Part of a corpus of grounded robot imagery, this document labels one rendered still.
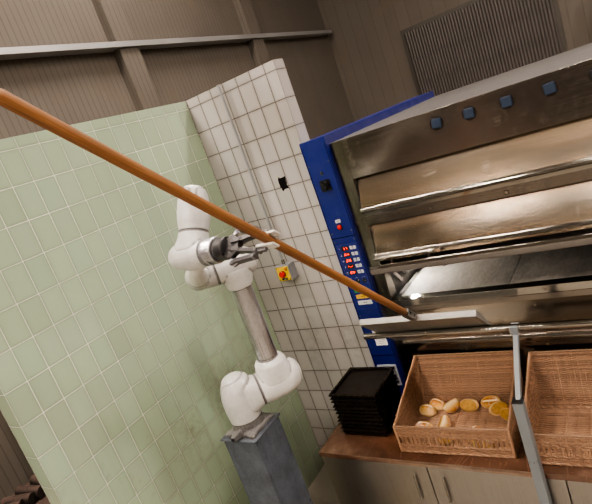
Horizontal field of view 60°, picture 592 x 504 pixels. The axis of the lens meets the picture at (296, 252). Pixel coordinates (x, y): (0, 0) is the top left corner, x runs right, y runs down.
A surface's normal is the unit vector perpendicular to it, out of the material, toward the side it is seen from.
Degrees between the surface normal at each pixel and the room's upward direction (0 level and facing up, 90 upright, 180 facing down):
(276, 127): 90
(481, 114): 90
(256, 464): 90
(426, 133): 90
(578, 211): 70
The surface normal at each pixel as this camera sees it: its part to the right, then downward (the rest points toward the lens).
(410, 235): -0.58, 0.03
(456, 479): -0.50, 0.37
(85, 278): 0.80, -0.15
